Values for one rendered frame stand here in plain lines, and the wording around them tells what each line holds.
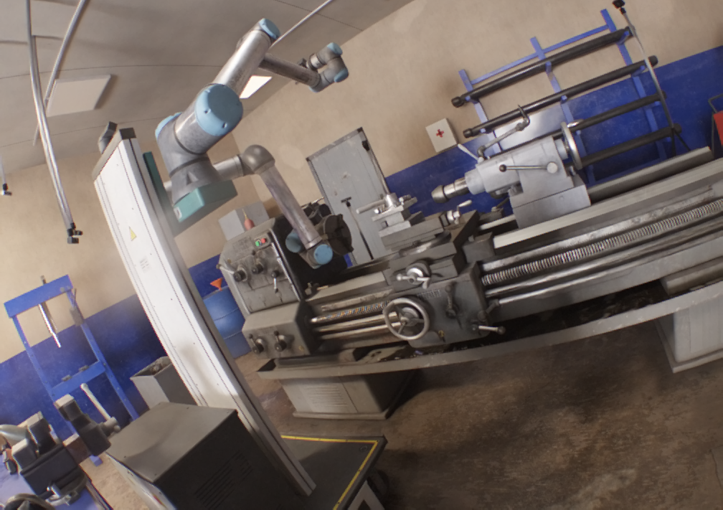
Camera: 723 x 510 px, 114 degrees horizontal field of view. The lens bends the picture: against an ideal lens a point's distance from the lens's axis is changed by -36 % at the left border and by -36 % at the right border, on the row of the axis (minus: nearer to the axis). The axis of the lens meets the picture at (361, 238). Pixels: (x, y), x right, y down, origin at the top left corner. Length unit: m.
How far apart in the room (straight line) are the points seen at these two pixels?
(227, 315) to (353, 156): 2.84
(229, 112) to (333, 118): 4.49
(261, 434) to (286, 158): 5.24
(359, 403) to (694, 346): 1.85
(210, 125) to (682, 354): 2.04
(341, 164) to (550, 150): 4.20
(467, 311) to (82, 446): 1.46
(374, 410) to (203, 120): 1.82
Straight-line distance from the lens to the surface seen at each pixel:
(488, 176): 1.65
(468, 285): 1.47
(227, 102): 1.11
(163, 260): 1.20
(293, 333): 2.07
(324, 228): 2.02
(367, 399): 2.22
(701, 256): 1.72
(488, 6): 4.96
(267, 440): 1.33
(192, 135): 1.12
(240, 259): 2.31
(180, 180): 1.19
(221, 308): 4.81
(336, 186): 5.59
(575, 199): 1.58
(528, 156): 1.62
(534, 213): 1.59
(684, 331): 1.80
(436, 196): 1.76
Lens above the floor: 1.24
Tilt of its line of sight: 6 degrees down
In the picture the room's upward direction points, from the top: 24 degrees counter-clockwise
